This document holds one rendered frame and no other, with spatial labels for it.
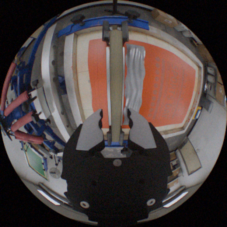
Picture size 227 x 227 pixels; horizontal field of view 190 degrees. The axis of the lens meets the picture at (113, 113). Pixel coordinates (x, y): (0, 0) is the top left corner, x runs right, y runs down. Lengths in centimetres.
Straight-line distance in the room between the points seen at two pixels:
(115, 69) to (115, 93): 6
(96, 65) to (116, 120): 20
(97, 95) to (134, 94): 15
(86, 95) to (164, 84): 33
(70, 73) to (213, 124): 389
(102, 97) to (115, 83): 14
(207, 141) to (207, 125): 67
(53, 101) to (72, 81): 10
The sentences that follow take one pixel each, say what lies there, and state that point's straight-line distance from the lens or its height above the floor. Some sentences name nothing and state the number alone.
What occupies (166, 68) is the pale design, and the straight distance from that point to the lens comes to 36.
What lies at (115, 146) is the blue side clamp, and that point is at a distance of 42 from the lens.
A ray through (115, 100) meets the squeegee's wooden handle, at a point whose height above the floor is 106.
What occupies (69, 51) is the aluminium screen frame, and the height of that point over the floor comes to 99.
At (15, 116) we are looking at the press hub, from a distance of 80.
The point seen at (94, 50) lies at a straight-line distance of 30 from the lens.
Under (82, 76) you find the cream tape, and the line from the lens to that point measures 30.
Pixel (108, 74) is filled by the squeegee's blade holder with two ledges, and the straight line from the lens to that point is 24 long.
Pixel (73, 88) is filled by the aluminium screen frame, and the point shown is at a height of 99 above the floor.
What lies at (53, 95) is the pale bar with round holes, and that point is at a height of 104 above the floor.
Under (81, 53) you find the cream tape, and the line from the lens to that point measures 31.
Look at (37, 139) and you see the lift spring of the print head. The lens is 69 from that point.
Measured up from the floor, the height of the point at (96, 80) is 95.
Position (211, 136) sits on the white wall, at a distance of 382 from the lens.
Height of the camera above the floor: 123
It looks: 58 degrees down
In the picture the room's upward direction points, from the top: 180 degrees counter-clockwise
